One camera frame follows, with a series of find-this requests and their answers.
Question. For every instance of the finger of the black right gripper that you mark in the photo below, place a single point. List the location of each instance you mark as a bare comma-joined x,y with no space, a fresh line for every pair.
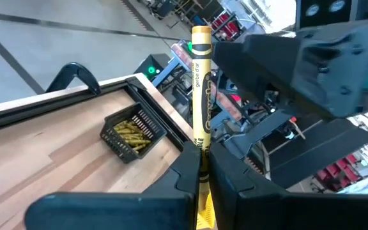
260,54
280,89

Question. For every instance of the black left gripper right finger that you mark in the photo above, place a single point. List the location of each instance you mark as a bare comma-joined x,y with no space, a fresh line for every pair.
260,207

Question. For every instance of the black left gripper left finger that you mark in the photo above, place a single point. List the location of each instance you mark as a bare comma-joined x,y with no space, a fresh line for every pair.
158,204

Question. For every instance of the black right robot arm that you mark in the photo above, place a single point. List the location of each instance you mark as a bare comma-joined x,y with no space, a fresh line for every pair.
315,153

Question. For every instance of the red storage rack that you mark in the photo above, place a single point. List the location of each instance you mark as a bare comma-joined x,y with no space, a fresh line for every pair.
225,27

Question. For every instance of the black plastic basket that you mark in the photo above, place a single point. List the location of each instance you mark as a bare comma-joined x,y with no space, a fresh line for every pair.
123,150

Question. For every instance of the red storage bins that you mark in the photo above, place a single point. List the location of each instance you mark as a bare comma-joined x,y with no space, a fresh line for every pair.
337,172

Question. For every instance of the black box with green light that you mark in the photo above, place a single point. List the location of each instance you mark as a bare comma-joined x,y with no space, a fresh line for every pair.
153,65

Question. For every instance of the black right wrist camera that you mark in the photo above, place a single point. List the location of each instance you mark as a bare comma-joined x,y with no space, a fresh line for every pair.
324,12

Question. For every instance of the black clamp mount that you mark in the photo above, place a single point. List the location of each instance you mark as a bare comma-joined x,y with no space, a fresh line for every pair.
72,72

